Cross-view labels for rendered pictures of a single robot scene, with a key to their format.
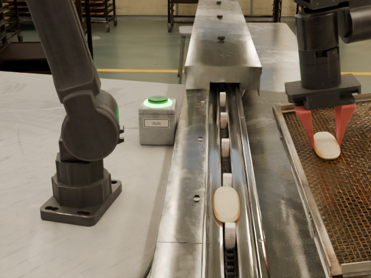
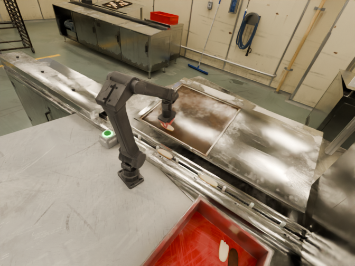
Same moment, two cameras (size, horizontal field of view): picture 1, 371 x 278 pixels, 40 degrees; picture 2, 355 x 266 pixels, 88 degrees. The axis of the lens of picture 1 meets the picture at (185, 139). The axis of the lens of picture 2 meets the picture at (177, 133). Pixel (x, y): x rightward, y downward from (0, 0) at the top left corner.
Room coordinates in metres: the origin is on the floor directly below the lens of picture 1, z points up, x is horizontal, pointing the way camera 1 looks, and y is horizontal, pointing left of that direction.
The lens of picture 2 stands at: (0.27, 0.56, 1.62)
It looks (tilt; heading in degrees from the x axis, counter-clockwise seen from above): 40 degrees down; 296
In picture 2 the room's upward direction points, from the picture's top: 9 degrees clockwise
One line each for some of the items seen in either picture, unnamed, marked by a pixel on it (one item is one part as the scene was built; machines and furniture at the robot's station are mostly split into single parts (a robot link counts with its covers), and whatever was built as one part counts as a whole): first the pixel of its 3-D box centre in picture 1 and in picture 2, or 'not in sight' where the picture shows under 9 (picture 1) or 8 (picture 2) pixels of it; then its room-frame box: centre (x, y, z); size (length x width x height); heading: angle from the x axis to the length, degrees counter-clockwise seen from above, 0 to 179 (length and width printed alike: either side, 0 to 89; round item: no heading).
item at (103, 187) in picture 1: (81, 180); (130, 172); (0.69, 0.16, 0.86); 0.12 x 0.09 x 0.08; 165
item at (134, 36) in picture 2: not in sight; (118, 30); (3.86, -2.87, 0.51); 3.00 x 1.26 x 1.03; 177
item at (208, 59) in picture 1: (220, 31); (49, 79); (1.78, -0.12, 0.89); 1.25 x 0.18 x 0.09; 177
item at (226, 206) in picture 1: (226, 201); (165, 153); (0.63, -0.06, 0.86); 0.10 x 0.04 x 0.01; 177
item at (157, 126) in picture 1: (159, 129); (109, 140); (0.95, 0.05, 0.84); 0.08 x 0.08 x 0.11; 87
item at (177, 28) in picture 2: not in sight; (162, 42); (2.85, -3.23, 0.44); 0.70 x 0.55 x 0.87; 177
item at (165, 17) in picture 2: not in sight; (164, 17); (2.85, -3.23, 0.94); 0.51 x 0.36 x 0.13; 1
